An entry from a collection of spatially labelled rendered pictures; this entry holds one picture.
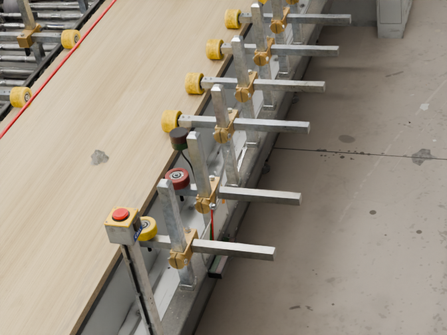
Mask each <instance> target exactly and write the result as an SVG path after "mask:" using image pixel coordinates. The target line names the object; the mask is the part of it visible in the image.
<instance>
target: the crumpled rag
mask: <svg viewBox="0 0 447 335"><path fill-rule="evenodd" d="M91 158H92V161H91V163H90V164H91V165H94V166H98V165H99V164H100V163H101V162H103V163H106V162H107V161H108V159H109V156H108V155H106V154H105V152H104V151H100V150H95V151H94V153H93V154H92V155H91Z"/></svg>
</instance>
